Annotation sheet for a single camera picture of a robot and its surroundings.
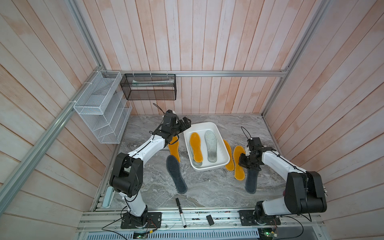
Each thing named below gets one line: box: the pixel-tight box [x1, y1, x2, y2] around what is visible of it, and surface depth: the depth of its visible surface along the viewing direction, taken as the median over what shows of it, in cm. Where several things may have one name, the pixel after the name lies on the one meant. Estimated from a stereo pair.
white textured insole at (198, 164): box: [189, 144, 203, 167], surface depth 95 cm
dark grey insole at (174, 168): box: [166, 155, 188, 195], surface depth 90 cm
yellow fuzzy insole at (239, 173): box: [233, 145, 246, 181], surface depth 88 cm
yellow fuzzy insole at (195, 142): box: [189, 132, 203, 163], surface depth 103 cm
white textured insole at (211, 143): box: [204, 130, 218, 163], surface depth 103 cm
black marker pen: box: [175, 197, 187, 228], surface depth 76 cm
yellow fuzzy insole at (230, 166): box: [223, 139, 235, 171], surface depth 94 cm
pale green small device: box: [102, 186, 115, 209], surface depth 78 cm
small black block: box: [206, 214, 215, 226], surface depth 75 cm
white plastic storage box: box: [183, 122, 230, 172], surface depth 100 cm
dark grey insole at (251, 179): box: [245, 169, 259, 194], surface depth 88 cm
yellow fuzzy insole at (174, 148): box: [168, 136, 181, 163], surface depth 101 cm
